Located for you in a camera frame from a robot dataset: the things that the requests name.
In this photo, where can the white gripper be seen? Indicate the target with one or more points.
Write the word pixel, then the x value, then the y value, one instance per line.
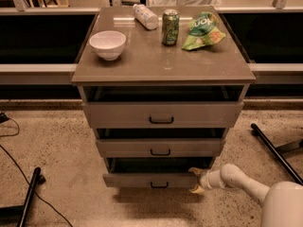
pixel 204 179

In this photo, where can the grey bottom drawer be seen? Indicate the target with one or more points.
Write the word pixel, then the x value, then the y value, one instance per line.
pixel 163 172

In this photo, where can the grey drawer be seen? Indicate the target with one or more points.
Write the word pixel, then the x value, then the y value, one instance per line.
pixel 144 148
pixel 143 115
pixel 163 172

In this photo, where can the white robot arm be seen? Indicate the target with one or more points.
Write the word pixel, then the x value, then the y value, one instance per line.
pixel 281 204

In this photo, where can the grey top drawer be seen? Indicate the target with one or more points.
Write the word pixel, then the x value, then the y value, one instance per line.
pixel 143 115

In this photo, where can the grey drawer cabinet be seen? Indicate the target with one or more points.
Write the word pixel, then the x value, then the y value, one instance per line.
pixel 148 71

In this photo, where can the grey middle drawer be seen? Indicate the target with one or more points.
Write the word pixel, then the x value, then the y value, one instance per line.
pixel 144 148

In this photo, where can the black right base leg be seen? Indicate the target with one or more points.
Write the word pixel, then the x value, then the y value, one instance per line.
pixel 279 151

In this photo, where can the black base leg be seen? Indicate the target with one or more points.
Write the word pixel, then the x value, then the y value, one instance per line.
pixel 279 151
pixel 19 213

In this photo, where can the metal railing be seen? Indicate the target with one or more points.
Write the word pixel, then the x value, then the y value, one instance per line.
pixel 60 73

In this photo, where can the green chip bag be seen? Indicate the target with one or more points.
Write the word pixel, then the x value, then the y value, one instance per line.
pixel 203 32

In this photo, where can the white ceramic bowl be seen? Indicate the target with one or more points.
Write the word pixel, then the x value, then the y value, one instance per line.
pixel 108 44

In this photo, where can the green soda can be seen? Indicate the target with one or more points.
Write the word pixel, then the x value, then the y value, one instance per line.
pixel 170 27

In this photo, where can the clear plastic water bottle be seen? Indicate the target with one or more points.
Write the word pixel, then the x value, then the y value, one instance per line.
pixel 145 16

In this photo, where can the black left base leg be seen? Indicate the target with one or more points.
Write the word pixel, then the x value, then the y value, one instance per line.
pixel 19 213

